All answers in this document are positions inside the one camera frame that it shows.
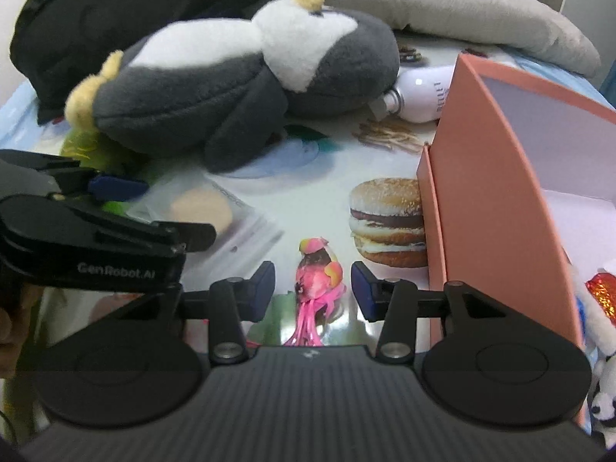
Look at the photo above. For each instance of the pink cardboard box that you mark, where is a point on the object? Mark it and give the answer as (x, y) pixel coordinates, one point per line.
(481, 178)

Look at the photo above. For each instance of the person's left hand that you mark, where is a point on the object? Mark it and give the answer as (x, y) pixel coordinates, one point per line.
(24, 317)

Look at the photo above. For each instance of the pink tasselled toy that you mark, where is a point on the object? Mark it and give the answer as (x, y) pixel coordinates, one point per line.
(315, 279)

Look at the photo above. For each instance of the grey white penguin plush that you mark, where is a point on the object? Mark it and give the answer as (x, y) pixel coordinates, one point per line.
(216, 101)

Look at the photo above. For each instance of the white bottle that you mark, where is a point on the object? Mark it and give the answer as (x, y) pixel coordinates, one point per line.
(423, 94)

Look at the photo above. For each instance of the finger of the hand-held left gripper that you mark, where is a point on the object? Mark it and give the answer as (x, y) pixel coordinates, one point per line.
(118, 188)
(192, 237)

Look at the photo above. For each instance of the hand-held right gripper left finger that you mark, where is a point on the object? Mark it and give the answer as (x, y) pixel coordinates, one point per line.
(262, 293)

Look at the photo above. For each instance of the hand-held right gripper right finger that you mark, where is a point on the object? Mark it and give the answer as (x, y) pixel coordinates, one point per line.
(363, 293)

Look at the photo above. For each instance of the red foil ornament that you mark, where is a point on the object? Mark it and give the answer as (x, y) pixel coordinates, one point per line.
(604, 293)

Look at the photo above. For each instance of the grey duvet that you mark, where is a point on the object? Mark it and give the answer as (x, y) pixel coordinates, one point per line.
(457, 5)

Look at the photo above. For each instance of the black jacket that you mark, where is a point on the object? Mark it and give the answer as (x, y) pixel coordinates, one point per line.
(96, 19)

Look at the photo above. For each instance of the food print mat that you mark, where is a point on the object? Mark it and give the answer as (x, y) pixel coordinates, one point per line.
(313, 192)

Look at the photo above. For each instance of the small panda plush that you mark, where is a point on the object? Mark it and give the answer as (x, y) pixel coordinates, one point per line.
(606, 404)

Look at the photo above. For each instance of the flat cosmetic puff packet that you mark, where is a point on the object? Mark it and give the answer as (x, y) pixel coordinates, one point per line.
(202, 204)

